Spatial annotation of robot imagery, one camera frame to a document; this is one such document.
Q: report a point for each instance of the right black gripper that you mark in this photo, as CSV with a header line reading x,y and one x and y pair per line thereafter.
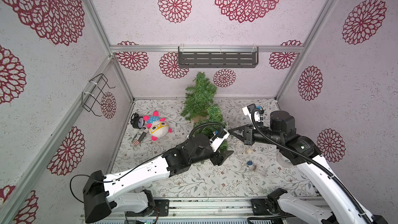
x,y
247,134

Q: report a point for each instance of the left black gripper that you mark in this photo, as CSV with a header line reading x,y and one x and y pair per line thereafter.
x,y
220,157

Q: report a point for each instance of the green christmas tree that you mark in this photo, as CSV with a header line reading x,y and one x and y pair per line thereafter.
x,y
212,114
199,98

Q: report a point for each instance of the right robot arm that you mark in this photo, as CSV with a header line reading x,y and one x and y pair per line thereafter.
x,y
303,153

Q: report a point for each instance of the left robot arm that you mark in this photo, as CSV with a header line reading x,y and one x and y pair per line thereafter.
x,y
105,194

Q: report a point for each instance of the clear tape roll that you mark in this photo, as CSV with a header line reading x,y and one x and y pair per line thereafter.
x,y
283,161

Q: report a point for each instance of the colourful plush toy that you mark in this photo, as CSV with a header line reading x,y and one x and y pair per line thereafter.
x,y
158,127

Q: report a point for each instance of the striped flag item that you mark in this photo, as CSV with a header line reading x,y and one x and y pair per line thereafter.
x,y
138,138

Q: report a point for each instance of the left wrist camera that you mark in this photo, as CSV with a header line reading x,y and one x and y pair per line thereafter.
x,y
218,138

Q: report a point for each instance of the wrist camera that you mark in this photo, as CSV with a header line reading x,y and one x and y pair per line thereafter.
x,y
218,138
255,113

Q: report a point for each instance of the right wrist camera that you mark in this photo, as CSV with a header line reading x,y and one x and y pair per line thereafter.
x,y
255,113

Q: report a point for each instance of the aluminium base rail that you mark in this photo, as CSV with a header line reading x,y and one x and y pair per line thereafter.
x,y
181,208

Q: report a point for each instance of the grey wall shelf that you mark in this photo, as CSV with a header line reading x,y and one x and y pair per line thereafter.
x,y
221,59

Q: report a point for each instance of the black wire wall rack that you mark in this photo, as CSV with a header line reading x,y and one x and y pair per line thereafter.
x,y
99,101

